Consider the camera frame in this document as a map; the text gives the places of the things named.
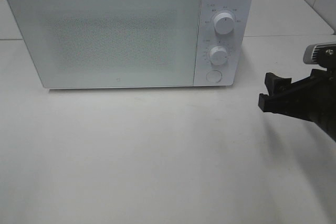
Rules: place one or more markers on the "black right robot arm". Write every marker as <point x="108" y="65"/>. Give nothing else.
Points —
<point x="311" y="99"/>

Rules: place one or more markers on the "white timer knob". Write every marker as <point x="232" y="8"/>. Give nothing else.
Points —
<point x="218" y="55"/>

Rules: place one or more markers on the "white microwave door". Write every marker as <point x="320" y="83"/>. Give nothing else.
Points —
<point x="110" y="43"/>

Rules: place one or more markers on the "upper white power knob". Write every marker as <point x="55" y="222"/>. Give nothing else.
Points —
<point x="224" y="22"/>

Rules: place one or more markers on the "round white door button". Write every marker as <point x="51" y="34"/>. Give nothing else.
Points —
<point x="214" y="76"/>

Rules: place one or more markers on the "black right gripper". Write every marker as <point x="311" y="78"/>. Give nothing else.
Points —
<point x="311" y="99"/>

